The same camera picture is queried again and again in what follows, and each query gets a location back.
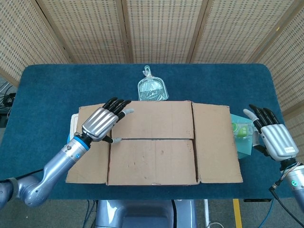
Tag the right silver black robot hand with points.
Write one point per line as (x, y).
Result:
(278, 140)

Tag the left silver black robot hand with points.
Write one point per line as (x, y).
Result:
(99, 122)

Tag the cardboard box with red flaps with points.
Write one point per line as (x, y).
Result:
(154, 161)

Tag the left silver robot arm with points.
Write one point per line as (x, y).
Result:
(57, 166)

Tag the teal box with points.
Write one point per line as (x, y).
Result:
(245, 147)

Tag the blue carpeted table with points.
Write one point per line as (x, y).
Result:
(59, 95)

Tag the beige lidded food container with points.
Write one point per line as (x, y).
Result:
(74, 123)

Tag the blue pump dispenser bottle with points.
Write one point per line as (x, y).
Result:
(69, 140)

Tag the clear pouch with green label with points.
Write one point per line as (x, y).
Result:
(242, 129)

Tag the packaged mint dustpan brush set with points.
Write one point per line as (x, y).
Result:
(152, 89)

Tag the white metal pole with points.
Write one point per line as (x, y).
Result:
(206, 212)

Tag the woven rattan folding screen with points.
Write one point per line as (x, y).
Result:
(161, 31)

